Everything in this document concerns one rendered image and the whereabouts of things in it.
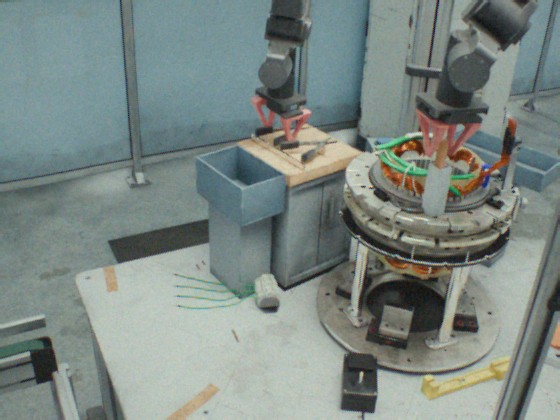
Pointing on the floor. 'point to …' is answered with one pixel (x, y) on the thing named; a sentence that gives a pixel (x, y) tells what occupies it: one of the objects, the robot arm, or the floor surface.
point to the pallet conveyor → (36, 366)
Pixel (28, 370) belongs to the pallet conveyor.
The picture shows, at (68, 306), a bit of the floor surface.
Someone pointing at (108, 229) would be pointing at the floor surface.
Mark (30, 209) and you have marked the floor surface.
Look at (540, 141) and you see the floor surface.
